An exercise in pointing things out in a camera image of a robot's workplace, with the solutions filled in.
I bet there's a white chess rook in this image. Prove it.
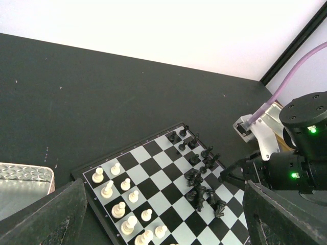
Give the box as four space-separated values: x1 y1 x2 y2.
92 167 104 184

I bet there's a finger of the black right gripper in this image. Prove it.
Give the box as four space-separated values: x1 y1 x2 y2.
218 158 246 189

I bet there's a black frame post right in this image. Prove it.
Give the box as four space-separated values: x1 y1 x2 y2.
260 1 327 86

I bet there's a white chess pawn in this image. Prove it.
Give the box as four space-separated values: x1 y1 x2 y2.
110 163 121 176
121 178 131 191

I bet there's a gold metal tin tray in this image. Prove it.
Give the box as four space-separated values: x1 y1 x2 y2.
260 102 292 152

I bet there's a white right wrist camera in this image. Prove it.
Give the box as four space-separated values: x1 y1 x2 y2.
232 114 280 161

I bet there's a row of white chess pieces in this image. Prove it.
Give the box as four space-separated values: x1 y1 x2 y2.
83 159 172 244

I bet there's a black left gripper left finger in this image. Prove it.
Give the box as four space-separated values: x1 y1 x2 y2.
1 179 87 244

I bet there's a white chess knight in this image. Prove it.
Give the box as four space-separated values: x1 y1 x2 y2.
101 180 113 199

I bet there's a black chess pieces pile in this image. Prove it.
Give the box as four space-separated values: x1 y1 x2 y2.
184 169 227 218

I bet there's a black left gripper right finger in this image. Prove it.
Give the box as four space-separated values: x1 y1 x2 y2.
243 181 326 244

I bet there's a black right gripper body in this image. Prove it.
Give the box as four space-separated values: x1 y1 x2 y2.
242 151 317 194

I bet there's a black white chess board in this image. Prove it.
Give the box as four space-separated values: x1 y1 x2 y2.
72 123 251 244

